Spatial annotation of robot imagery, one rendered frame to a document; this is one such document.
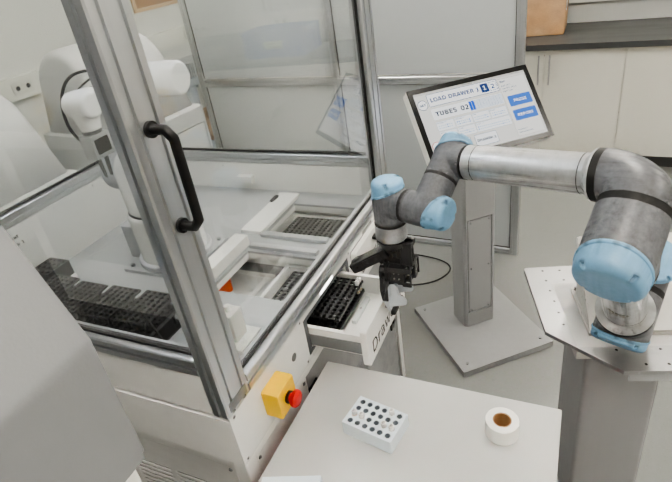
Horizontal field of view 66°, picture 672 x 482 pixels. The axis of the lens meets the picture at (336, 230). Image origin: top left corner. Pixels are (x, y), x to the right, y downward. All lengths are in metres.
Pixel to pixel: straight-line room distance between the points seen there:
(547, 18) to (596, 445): 3.15
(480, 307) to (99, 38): 2.12
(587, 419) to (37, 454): 1.51
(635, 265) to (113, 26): 0.82
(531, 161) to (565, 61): 3.06
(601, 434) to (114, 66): 1.57
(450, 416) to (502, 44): 1.92
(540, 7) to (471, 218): 2.32
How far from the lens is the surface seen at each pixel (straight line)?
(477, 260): 2.40
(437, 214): 1.08
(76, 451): 0.47
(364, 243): 1.58
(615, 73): 4.09
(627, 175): 0.95
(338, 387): 1.36
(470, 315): 2.57
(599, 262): 0.89
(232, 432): 1.14
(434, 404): 1.31
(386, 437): 1.22
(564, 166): 1.02
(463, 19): 2.77
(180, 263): 0.90
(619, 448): 1.86
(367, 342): 1.26
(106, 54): 0.79
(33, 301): 0.43
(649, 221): 0.92
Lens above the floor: 1.74
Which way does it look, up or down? 29 degrees down
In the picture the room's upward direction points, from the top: 9 degrees counter-clockwise
